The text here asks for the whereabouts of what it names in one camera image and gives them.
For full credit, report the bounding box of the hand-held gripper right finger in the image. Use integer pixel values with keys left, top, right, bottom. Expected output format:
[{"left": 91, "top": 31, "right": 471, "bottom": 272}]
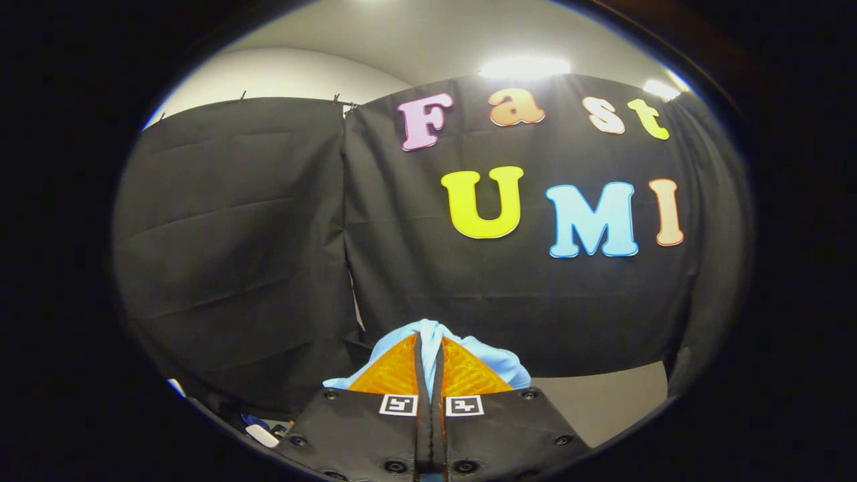
[{"left": 430, "top": 336, "right": 593, "bottom": 482}]

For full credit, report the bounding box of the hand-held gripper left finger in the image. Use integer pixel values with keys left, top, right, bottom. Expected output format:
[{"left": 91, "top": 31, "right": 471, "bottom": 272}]
[{"left": 273, "top": 333, "right": 431, "bottom": 482}]

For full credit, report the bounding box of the light blue polo shirt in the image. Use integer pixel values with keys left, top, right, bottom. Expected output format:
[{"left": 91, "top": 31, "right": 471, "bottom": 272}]
[{"left": 323, "top": 319, "right": 532, "bottom": 393}]

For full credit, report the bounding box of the small white object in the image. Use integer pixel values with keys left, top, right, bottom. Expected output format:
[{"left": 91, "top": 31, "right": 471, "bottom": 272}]
[{"left": 245, "top": 424, "right": 281, "bottom": 449}]

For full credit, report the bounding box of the black backdrop cloth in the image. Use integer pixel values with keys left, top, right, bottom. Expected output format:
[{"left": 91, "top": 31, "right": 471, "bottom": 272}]
[{"left": 112, "top": 74, "right": 754, "bottom": 424}]

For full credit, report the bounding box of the ceiling light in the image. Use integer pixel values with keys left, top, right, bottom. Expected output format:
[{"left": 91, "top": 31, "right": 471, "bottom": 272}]
[
  {"left": 643, "top": 78, "right": 682, "bottom": 102},
  {"left": 478, "top": 56, "right": 572, "bottom": 80}
]

